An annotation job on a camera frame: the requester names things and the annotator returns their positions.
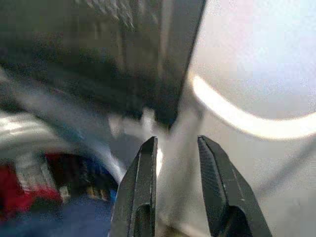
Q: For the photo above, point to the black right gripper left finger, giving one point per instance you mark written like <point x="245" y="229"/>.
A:
<point x="138" y="192"/>

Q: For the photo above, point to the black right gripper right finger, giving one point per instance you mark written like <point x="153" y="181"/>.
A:
<point x="222" y="197"/>

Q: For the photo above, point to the grey top-load washing machine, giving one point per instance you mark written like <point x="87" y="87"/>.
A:
<point x="177" y="177"/>

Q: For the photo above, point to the blue garment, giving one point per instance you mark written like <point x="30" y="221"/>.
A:
<point x="74" y="217"/>

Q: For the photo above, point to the red garment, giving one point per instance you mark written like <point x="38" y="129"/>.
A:
<point x="14" y="192"/>

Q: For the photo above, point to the dark tinted washer lid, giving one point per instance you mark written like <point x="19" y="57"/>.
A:
<point x="98" y="61"/>

